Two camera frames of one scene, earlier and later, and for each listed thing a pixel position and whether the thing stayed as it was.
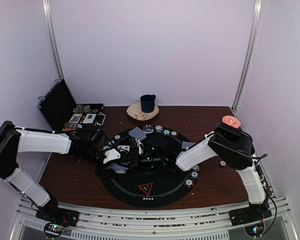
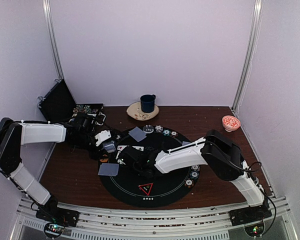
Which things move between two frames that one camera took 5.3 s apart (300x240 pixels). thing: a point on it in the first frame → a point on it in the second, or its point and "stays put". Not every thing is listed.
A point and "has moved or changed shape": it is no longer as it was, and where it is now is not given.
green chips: x=166 y=132 stays put
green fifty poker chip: x=194 y=174 stays put
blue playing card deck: x=117 y=168 has moved or changed shape
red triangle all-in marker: x=146 y=187 stays put
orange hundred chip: x=189 y=182 stays put
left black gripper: x=108 y=173 → x=96 y=155
